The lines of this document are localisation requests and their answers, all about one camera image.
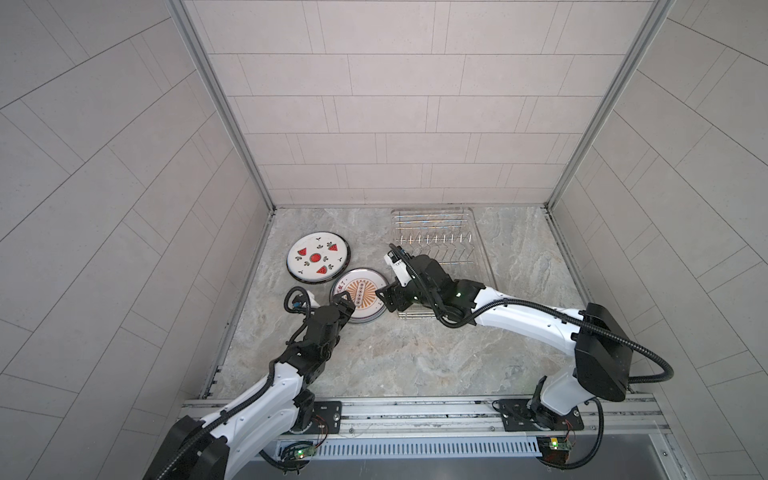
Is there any sunburst pattern plate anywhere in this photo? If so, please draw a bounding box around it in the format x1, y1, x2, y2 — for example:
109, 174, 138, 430
329, 268, 388, 324

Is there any white plate fruit pattern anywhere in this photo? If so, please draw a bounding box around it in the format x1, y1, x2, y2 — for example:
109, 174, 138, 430
286, 231, 351, 284

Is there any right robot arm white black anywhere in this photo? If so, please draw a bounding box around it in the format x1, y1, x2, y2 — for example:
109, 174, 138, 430
376, 245, 674, 430

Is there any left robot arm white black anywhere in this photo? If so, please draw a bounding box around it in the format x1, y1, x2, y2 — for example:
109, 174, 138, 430
144, 287, 355, 479

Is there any left circuit board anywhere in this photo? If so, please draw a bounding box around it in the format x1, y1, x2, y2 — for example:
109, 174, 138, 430
280, 441, 316, 464

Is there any circuit board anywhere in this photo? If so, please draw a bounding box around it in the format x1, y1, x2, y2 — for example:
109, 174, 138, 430
536, 436, 573, 465
280, 441, 316, 464

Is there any right circuit board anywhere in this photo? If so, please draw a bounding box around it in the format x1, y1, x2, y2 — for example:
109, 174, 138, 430
536, 436, 573, 465

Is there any left aluminium corner profile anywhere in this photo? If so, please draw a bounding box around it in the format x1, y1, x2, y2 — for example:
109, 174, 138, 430
165, 0, 276, 212

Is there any aluminium corner profile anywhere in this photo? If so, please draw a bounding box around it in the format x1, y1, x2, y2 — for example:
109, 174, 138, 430
544, 0, 675, 213
165, 0, 276, 212

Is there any right aluminium corner profile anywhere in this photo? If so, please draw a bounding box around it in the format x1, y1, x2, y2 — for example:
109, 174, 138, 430
544, 0, 675, 213

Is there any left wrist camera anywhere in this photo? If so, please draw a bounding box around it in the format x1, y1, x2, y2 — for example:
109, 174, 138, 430
291, 290, 320, 309

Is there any metal wire dish rack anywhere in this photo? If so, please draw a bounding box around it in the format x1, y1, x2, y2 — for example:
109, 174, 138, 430
391, 207, 497, 319

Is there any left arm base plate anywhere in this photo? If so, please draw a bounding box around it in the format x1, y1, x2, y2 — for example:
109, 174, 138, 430
288, 401, 343, 435

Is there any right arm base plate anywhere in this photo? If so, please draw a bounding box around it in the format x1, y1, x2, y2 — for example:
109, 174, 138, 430
491, 398, 584, 432

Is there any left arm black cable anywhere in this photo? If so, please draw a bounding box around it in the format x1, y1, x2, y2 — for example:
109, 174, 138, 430
153, 285, 313, 480

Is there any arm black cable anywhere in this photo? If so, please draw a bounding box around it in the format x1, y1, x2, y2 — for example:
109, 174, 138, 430
153, 285, 313, 480
388, 243, 674, 471

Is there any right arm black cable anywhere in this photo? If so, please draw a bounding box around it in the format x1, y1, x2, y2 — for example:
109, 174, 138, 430
388, 243, 674, 471

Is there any aluminium mounting rail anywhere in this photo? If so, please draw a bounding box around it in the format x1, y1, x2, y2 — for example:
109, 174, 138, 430
178, 394, 671, 440

